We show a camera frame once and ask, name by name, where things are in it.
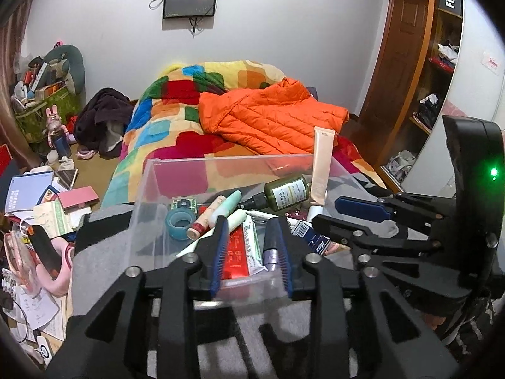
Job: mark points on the clear plastic storage box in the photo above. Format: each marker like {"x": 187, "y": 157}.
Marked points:
{"x": 146, "y": 213}

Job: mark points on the orange down jacket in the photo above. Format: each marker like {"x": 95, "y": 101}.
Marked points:
{"x": 268, "y": 114}

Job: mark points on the long beige tube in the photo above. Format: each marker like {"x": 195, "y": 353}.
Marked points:
{"x": 322, "y": 158}

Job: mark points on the dark green bottle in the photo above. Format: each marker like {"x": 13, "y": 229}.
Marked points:
{"x": 286, "y": 193}

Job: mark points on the green storage bag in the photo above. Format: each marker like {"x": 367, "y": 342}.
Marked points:
{"x": 39, "y": 118}

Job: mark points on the black and orange object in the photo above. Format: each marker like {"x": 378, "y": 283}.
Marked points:
{"x": 45, "y": 246}

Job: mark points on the teal tape roll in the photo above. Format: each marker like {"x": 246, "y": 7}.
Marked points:
{"x": 179, "y": 235}

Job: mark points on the beige tube with red label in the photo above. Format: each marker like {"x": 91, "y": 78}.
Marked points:
{"x": 205, "y": 217}

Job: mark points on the white wardrobe panel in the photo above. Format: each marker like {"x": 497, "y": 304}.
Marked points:
{"x": 473, "y": 87}

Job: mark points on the dark clothes pile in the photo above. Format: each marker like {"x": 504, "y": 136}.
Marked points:
{"x": 98, "y": 114}

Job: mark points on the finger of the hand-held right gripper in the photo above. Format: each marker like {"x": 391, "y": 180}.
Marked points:
{"x": 335, "y": 227}
{"x": 359, "y": 207}

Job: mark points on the colourful patchwork blanket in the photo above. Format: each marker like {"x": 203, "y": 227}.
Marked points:
{"x": 165, "y": 134}

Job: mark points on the white shoes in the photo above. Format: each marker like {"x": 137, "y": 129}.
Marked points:
{"x": 398, "y": 166}

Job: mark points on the grey chair seat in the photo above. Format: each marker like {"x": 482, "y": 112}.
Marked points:
{"x": 98, "y": 280}

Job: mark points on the blue and white small box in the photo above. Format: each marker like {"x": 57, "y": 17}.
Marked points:
{"x": 315, "y": 241}

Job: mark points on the pink slipper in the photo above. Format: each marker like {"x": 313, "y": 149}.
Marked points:
{"x": 59, "y": 284}

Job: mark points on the grey neck pillow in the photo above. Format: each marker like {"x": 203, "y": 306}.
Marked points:
{"x": 77, "y": 63}

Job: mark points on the mint green tube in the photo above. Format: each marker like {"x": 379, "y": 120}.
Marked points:
{"x": 229, "y": 202}

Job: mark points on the green and white book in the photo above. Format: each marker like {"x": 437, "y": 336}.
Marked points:
{"x": 55, "y": 217}

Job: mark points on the brown curtain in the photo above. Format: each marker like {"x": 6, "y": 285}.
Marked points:
{"x": 10, "y": 87}

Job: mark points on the loose white papers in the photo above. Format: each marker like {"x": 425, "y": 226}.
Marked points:
{"x": 39, "y": 316}

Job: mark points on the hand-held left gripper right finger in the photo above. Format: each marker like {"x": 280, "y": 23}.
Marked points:
{"x": 282, "y": 256}

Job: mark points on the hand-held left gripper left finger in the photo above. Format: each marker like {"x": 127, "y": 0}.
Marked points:
{"x": 219, "y": 256}

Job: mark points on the purple mascara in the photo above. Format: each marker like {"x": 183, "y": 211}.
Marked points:
{"x": 270, "y": 256}

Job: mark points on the pink book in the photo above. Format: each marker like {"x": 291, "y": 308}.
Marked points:
{"x": 79, "y": 197}

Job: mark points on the white patterned pen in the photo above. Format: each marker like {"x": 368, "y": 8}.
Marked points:
{"x": 260, "y": 214}

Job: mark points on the brown wooden door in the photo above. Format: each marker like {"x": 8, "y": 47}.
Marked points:
{"x": 406, "y": 47}

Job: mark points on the black wall monitor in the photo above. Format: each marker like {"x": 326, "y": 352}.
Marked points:
{"x": 189, "y": 2}

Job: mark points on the red flat box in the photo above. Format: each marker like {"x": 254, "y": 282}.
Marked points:
{"x": 4, "y": 160}

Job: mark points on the pink bunny toy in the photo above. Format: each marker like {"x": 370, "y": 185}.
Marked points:
{"x": 55, "y": 126}

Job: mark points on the white toothpaste tube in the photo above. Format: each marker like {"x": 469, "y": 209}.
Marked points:
{"x": 252, "y": 248}

